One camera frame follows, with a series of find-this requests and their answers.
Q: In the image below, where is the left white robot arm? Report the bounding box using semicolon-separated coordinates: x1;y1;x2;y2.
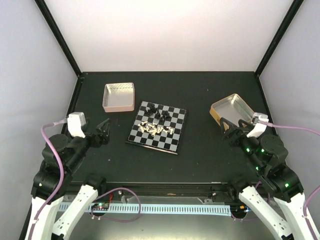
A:
25;119;110;240

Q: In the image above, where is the small circuit board left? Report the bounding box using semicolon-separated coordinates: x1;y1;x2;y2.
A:
91;203;110;211

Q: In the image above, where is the pink square tin box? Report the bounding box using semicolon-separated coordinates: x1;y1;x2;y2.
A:
102;82;135;113

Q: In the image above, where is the black and silver chessboard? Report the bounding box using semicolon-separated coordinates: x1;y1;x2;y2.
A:
126;101;187;155

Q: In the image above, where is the pale blue cable duct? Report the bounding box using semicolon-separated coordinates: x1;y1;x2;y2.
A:
57;201;231;217

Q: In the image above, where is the black frame post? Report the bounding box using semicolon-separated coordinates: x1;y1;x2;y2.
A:
34;0;82;77
255;0;304;77

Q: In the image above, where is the pile of black chess pieces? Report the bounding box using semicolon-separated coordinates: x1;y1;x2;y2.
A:
144;104;171;121

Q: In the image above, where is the black mounting rail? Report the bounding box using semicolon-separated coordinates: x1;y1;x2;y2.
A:
69;181;241;201

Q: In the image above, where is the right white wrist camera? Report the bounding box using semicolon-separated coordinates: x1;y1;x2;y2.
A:
246;112;269;138

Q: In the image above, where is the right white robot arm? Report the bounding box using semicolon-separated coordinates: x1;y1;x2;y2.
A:
219;113;320;240

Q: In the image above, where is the gold rectangular tin lid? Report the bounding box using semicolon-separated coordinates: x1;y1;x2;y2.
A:
209;93;255;126

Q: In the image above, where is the black frame post right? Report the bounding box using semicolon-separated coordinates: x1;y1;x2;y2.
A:
255;0;304;77

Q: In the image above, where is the black frame post left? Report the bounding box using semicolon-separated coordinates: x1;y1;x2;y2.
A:
34;0;82;77

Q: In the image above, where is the pile of white chess pieces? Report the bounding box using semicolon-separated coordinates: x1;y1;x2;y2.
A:
137;121;175;137

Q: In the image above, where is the small circuit board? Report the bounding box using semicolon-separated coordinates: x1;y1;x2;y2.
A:
91;203;110;211
235;205;251;213

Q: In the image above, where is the small circuit board right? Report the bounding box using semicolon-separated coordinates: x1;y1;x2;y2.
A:
235;205;251;213

